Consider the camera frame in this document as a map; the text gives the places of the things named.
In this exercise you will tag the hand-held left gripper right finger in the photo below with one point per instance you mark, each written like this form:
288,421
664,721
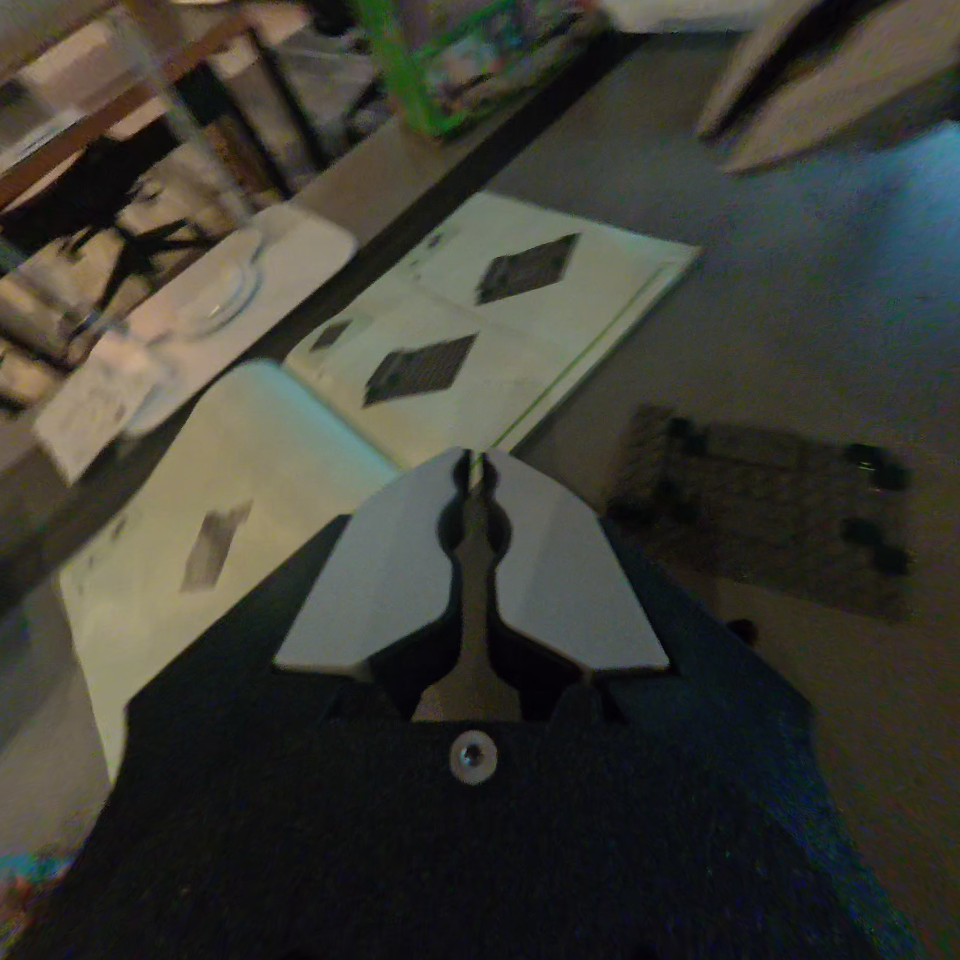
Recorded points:
577,585

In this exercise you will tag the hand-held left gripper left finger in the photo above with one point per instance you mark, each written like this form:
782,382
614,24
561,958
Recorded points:
375,585

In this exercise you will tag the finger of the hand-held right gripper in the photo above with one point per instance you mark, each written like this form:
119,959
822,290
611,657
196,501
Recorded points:
742,60
885,82

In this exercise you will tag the white instruction booklet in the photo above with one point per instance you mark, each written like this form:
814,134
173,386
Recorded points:
262,465

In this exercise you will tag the grey studded building baseplate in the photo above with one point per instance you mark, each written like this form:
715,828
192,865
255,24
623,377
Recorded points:
765,510

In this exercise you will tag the wooden-edged side desk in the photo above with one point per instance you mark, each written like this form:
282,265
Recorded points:
127,109

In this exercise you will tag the colourful green-edged toy box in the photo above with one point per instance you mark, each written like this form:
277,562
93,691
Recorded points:
465,60

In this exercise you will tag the white printed leaflet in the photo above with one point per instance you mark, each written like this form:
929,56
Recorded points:
90,405

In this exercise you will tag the adjoining grey table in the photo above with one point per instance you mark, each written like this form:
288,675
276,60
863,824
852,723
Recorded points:
352,176

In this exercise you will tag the black office chair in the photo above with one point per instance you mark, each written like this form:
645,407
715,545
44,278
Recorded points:
82,195

